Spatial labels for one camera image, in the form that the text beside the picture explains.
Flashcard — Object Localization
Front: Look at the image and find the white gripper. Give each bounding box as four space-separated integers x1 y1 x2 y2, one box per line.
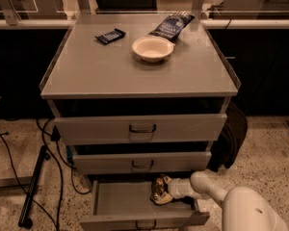
153 173 201 205

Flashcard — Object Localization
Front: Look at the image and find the orange soda can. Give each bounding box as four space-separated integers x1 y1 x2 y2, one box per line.
150 177 165 203

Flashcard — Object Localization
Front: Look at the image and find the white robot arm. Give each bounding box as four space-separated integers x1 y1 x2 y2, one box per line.
150 171 289 231

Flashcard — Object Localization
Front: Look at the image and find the grey middle drawer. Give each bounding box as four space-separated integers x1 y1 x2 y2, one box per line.
73 151 211 174

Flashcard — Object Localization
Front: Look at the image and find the grey drawer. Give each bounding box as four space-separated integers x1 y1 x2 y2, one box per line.
55 114 226 145
80 180 210 231
73 151 211 174

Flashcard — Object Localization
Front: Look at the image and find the grey bottom drawer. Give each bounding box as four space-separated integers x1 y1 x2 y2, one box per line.
80 180 210 231

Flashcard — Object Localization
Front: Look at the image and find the grey top drawer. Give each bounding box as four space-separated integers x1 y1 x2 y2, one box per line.
55 114 226 145

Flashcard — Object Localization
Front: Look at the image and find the grey drawer cabinet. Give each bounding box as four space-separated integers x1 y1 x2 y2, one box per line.
39 13 242 231

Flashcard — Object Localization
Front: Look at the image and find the black bag on floor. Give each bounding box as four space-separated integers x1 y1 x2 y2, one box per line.
207 102 248 172

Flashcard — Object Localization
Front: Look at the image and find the white bowl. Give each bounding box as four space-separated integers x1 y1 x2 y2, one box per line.
132 36 174 63

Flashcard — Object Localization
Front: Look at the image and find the black floor bar with wheels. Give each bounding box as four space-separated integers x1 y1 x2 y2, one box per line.
18 145 46 230

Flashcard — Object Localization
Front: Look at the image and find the dark blue chip bag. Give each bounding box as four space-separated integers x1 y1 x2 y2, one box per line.
149 12 195 42

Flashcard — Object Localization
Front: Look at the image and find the dark blue candy bar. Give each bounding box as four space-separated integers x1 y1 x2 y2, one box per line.
95 28 126 45

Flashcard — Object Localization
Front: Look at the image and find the black floor cable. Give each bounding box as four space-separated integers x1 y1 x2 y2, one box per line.
0 118 92 231

